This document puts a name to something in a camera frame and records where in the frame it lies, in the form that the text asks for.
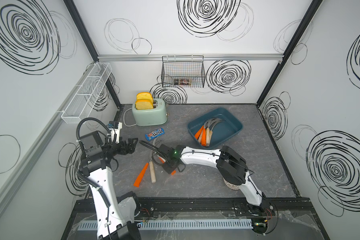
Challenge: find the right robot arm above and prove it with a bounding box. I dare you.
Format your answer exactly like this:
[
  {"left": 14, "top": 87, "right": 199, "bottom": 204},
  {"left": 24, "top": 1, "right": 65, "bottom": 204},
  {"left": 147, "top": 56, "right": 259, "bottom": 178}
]
[{"left": 155, "top": 144, "right": 264, "bottom": 210}]

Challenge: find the mint green toaster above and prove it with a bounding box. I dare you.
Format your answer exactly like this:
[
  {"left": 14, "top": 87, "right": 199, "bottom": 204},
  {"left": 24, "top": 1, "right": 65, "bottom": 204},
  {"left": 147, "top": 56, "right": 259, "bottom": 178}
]
[{"left": 132, "top": 99, "right": 168, "bottom": 127}]

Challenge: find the white wire wall shelf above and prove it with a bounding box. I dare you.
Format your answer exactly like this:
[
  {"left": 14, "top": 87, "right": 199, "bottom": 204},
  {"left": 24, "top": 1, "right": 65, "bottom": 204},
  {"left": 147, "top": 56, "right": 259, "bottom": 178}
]
[{"left": 61, "top": 62, "right": 112, "bottom": 124}]

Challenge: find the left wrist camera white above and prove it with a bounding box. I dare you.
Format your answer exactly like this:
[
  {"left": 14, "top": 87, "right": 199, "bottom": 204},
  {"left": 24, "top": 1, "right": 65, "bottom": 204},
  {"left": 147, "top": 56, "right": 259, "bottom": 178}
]
[{"left": 108, "top": 121, "right": 123, "bottom": 144}]

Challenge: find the jar in wire basket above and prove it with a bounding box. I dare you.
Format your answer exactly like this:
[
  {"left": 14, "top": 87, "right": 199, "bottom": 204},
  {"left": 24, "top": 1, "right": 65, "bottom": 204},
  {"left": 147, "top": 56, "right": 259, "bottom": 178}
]
[{"left": 174, "top": 79, "right": 192, "bottom": 86}]

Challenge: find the front toast slice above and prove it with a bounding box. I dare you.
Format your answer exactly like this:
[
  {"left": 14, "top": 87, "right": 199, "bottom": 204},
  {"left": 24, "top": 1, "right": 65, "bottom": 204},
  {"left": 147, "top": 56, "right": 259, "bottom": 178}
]
[{"left": 135, "top": 99, "right": 154, "bottom": 110}]

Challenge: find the white round strainer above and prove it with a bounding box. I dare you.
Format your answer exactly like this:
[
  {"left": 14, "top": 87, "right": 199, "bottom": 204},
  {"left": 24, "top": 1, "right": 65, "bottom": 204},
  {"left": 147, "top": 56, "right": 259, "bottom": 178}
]
[{"left": 223, "top": 179, "right": 240, "bottom": 191}]

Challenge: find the grey slotted cable duct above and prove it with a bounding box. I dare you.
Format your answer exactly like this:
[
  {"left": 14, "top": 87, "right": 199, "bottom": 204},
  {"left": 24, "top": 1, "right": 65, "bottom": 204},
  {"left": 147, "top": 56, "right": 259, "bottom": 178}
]
[{"left": 77, "top": 218, "right": 254, "bottom": 232}]

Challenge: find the black wire wall basket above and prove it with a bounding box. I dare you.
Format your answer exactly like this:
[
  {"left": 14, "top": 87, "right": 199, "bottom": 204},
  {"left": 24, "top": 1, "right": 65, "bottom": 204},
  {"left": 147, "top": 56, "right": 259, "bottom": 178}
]
[{"left": 161, "top": 55, "right": 206, "bottom": 88}]

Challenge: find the toast slice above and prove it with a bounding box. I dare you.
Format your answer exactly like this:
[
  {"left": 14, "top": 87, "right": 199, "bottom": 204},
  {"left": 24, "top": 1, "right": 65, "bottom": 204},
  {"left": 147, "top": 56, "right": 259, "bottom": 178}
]
[
  {"left": 135, "top": 99, "right": 154, "bottom": 110},
  {"left": 136, "top": 92, "right": 154, "bottom": 104}
]

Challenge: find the blue candy packet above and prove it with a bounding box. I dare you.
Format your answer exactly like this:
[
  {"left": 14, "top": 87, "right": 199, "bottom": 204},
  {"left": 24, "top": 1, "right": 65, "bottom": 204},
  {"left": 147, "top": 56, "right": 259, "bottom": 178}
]
[{"left": 145, "top": 128, "right": 165, "bottom": 141}]

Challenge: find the orange handled sickle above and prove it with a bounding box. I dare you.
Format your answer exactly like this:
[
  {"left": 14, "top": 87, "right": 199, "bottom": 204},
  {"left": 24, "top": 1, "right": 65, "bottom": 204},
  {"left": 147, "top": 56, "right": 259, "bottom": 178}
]
[{"left": 195, "top": 118, "right": 213, "bottom": 142}]

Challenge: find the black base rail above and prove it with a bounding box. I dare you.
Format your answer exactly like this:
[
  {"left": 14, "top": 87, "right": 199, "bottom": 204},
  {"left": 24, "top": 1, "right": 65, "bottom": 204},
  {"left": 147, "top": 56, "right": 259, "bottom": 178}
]
[{"left": 74, "top": 196, "right": 314, "bottom": 217}]

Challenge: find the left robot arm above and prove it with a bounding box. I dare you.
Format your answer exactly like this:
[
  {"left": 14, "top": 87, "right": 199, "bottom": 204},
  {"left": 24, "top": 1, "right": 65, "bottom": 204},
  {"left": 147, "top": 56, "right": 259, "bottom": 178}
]
[{"left": 76, "top": 117, "right": 142, "bottom": 240}]

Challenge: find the wooden handled sickle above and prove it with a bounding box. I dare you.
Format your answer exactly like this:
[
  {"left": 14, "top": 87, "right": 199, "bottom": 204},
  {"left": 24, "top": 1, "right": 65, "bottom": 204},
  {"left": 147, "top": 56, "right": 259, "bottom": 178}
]
[{"left": 195, "top": 118, "right": 219, "bottom": 145}]

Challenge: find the rear toast slice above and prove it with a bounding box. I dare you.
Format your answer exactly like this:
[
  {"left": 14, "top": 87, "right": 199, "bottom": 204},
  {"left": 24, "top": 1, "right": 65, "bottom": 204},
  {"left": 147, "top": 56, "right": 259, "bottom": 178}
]
[{"left": 136, "top": 92, "right": 154, "bottom": 104}]

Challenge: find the white toaster cord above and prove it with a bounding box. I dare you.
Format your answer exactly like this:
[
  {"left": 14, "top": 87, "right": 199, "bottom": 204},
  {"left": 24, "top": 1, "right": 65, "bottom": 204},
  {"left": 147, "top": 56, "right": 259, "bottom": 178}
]
[{"left": 122, "top": 107, "right": 138, "bottom": 128}]

